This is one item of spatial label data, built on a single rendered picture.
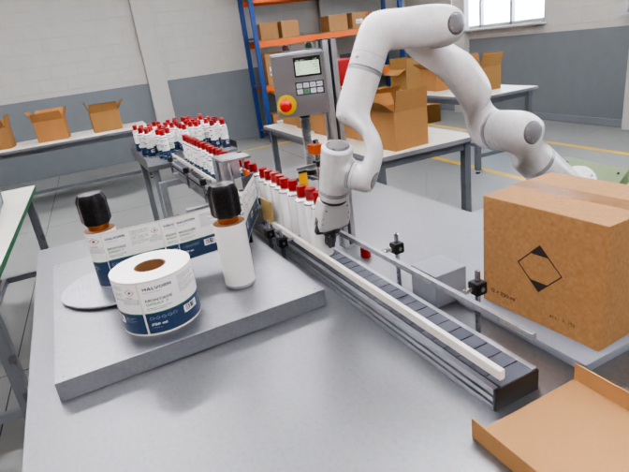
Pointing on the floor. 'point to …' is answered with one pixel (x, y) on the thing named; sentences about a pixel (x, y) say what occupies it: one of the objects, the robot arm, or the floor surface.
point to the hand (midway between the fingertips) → (330, 240)
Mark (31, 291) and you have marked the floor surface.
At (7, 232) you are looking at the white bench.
